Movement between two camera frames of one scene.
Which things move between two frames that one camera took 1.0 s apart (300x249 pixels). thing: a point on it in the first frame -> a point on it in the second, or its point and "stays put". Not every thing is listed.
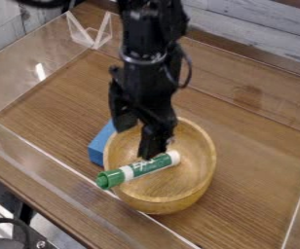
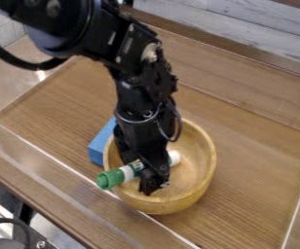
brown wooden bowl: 174,189 stays put
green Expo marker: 115,175 stays put
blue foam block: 97,145 stays put
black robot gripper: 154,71 -> 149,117
